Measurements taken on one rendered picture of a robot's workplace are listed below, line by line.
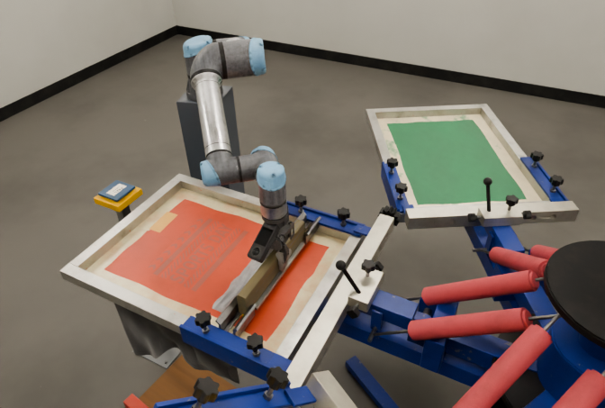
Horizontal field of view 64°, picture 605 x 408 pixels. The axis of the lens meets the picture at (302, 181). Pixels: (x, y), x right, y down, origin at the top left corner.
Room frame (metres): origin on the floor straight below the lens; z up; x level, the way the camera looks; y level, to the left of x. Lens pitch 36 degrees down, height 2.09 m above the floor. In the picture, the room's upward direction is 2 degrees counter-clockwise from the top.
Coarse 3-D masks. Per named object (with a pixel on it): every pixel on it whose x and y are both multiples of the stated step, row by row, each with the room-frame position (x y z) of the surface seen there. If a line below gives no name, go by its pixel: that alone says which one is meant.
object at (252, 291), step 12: (300, 228) 1.17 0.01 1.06; (288, 240) 1.11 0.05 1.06; (300, 240) 1.16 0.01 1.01; (264, 264) 1.01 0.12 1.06; (276, 264) 1.03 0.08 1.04; (252, 276) 0.97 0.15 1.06; (264, 276) 0.97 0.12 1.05; (252, 288) 0.92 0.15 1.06; (264, 288) 0.97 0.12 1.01; (240, 300) 0.89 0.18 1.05; (252, 300) 0.91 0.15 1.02; (240, 312) 0.89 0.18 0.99
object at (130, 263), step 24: (144, 240) 1.24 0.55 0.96; (168, 240) 1.24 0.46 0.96; (120, 264) 1.13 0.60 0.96; (144, 264) 1.13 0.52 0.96; (168, 288) 1.02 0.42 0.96; (216, 288) 1.02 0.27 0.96; (288, 288) 1.01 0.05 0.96; (216, 312) 0.93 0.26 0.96; (264, 312) 0.92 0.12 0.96; (264, 336) 0.84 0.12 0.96
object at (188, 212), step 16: (176, 208) 1.41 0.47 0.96; (192, 208) 1.41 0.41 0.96; (208, 208) 1.41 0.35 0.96; (176, 224) 1.32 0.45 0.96; (240, 224) 1.31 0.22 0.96; (256, 224) 1.31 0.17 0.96; (240, 256) 1.15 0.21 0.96; (304, 256) 1.15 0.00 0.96; (320, 256) 1.14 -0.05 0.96; (288, 272) 1.08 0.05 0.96; (304, 272) 1.07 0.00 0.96
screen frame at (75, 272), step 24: (168, 192) 1.48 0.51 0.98; (216, 192) 1.46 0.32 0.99; (144, 216) 1.36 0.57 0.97; (96, 240) 1.21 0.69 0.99; (360, 240) 1.18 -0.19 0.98; (72, 264) 1.11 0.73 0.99; (96, 288) 1.00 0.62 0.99; (120, 288) 1.00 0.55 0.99; (144, 312) 0.91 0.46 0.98; (168, 312) 0.90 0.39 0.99; (312, 312) 0.89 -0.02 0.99; (288, 336) 0.81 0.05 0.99
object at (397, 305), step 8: (376, 296) 0.89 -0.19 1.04; (384, 296) 0.89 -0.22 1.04; (392, 296) 0.89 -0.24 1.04; (376, 304) 0.87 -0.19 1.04; (384, 304) 0.87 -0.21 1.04; (392, 304) 0.86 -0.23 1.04; (400, 304) 0.86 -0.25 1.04; (408, 304) 0.86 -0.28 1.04; (416, 304) 0.86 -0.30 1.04; (368, 312) 0.87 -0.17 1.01; (384, 312) 0.85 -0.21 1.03; (392, 312) 0.84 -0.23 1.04; (400, 312) 0.84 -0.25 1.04; (408, 312) 0.84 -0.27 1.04; (384, 320) 0.85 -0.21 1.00; (392, 320) 0.84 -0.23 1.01; (400, 320) 0.83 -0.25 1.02; (408, 320) 0.82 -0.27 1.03
